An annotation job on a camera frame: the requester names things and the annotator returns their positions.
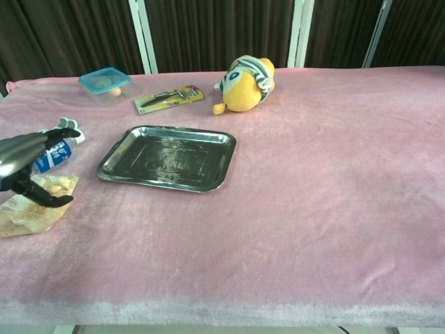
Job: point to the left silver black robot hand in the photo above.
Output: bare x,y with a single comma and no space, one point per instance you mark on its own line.
21,148

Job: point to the clear bag of snacks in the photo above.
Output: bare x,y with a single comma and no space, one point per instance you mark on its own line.
52,188

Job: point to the stainless steel rectangular tray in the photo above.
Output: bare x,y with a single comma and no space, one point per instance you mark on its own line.
167,160

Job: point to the clear bottle with blue label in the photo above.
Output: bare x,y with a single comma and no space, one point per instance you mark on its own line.
52,154

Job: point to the clear container with blue lid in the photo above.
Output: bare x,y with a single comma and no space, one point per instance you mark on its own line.
106,85

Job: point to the packaged black knife and peeler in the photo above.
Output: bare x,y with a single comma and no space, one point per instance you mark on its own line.
168,98

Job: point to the yellow plush toy striped hat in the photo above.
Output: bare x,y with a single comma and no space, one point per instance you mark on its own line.
245,87

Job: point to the dark brown curtain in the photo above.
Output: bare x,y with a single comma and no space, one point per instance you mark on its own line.
222,31

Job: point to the pink fleece table cloth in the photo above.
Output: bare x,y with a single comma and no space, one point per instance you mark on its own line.
278,208

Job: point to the white partition frame post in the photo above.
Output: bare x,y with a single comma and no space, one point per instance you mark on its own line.
142,35
297,33
377,35

